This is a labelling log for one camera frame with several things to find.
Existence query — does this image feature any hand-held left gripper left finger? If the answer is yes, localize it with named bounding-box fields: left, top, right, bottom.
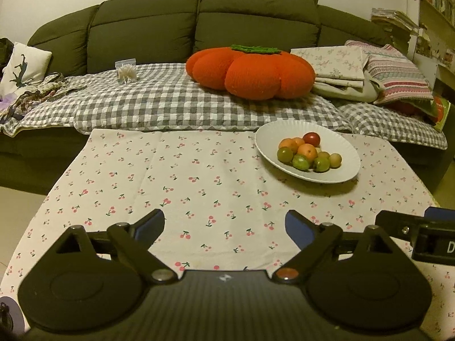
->
left=53, top=209, right=178, bottom=285

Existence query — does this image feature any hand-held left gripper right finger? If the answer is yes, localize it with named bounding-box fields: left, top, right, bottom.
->
left=272, top=209, right=397, bottom=285

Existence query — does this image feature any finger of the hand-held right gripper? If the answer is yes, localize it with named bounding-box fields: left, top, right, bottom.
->
left=425, top=206, right=455, bottom=223
left=376, top=210, right=432, bottom=246

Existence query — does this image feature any white paper plate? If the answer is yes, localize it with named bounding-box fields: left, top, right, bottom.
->
left=255, top=120, right=361, bottom=184

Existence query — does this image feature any large orange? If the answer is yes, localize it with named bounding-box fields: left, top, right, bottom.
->
left=296, top=144, right=318, bottom=162

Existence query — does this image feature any small orange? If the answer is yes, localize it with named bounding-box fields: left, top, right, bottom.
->
left=278, top=138, right=303, bottom=152

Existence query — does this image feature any cherry print tablecloth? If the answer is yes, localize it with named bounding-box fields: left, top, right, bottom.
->
left=0, top=128, right=455, bottom=332

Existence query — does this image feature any orange green picture book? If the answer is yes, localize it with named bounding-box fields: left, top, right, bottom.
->
left=427, top=95, right=451, bottom=133

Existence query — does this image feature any grey checkered blanket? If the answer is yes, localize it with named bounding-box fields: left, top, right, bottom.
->
left=19, top=62, right=353, bottom=136
left=337, top=102, right=448, bottom=150

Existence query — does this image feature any red cushion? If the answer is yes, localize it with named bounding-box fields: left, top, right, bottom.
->
left=390, top=100, right=433, bottom=117

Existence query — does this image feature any folded beige blanket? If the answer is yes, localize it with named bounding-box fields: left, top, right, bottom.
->
left=312, top=76, right=378, bottom=103

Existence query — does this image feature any striped pillow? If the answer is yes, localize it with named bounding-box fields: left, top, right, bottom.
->
left=344, top=40, right=435, bottom=106

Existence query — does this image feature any small white fluffy object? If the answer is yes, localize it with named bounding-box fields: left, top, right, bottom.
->
left=115, top=57, right=138, bottom=84

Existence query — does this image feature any orange pumpkin cushion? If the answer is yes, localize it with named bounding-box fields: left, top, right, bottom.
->
left=185, top=44, right=316, bottom=101

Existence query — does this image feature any folded floral cloth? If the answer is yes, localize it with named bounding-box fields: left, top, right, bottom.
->
left=291, top=46, right=370, bottom=83

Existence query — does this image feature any floral clothes pile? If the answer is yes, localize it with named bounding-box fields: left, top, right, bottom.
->
left=0, top=72, right=88, bottom=137

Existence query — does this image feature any stack of papers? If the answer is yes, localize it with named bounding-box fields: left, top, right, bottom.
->
left=371, top=7, right=421, bottom=45

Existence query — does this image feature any dark green sofa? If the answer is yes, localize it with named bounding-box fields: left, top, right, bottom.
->
left=0, top=0, right=449, bottom=196

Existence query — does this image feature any white pillow with green figure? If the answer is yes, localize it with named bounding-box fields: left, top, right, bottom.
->
left=0, top=42, right=52, bottom=97

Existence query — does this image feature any wall bookshelf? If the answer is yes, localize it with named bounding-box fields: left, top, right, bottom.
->
left=414, top=0, right=455, bottom=91

